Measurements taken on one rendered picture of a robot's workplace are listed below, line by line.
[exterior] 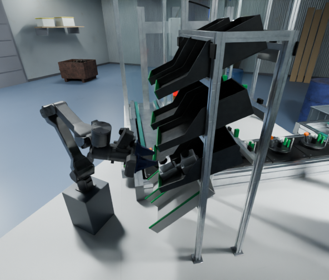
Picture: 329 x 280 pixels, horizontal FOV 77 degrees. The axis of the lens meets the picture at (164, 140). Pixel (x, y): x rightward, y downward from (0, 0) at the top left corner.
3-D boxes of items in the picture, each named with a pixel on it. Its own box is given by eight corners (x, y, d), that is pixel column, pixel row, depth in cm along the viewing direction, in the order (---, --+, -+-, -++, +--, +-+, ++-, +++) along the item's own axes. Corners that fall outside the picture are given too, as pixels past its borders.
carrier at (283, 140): (272, 164, 121) (277, 146, 115) (250, 144, 142) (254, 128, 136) (308, 160, 125) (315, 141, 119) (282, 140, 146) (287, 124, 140)
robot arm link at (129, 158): (104, 176, 60) (106, 158, 58) (110, 146, 77) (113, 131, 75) (133, 179, 62) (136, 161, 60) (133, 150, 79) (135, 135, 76)
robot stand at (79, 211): (72, 224, 98) (61, 192, 88) (93, 204, 108) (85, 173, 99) (94, 235, 92) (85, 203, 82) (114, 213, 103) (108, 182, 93)
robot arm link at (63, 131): (38, 109, 82) (41, 103, 77) (56, 104, 86) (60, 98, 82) (75, 181, 84) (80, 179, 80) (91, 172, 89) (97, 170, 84)
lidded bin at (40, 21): (48, 26, 729) (46, 18, 717) (56, 26, 713) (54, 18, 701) (36, 26, 693) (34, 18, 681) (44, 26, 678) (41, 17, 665)
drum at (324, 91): (331, 125, 383) (350, 79, 342) (334, 138, 340) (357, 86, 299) (296, 119, 409) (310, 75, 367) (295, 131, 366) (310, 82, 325)
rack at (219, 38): (193, 264, 80) (214, 32, 42) (173, 197, 112) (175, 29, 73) (243, 254, 83) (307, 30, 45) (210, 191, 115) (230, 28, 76)
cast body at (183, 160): (184, 174, 70) (176, 159, 67) (183, 166, 74) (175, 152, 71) (208, 166, 68) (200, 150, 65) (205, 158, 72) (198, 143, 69)
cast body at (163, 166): (163, 180, 73) (154, 166, 70) (161, 174, 77) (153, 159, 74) (184, 170, 72) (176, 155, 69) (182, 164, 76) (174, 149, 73)
